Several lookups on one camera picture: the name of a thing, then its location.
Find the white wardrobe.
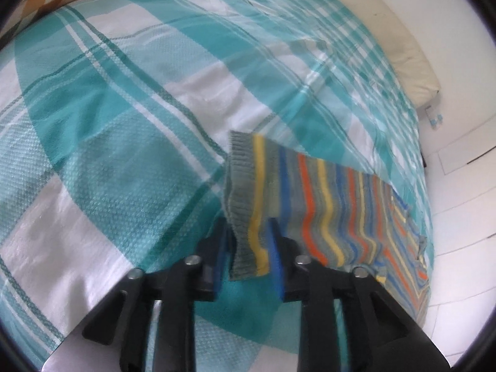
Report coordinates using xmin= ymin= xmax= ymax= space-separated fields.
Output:
xmin=420 ymin=97 xmax=496 ymax=357

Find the teal plaid blanket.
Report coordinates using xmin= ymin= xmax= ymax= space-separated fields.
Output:
xmin=0 ymin=0 xmax=435 ymax=372

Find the wall socket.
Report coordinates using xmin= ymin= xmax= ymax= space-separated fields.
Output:
xmin=425 ymin=109 xmax=445 ymax=129

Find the striped knit sweater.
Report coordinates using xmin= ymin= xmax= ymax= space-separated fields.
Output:
xmin=223 ymin=131 xmax=432 ymax=324

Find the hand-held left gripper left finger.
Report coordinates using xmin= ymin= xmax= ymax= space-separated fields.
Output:
xmin=82 ymin=217 xmax=234 ymax=372

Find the cream pillow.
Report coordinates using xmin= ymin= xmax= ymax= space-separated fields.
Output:
xmin=341 ymin=0 xmax=441 ymax=106

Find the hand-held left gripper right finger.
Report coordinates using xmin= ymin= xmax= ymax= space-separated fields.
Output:
xmin=265 ymin=219 xmax=451 ymax=372

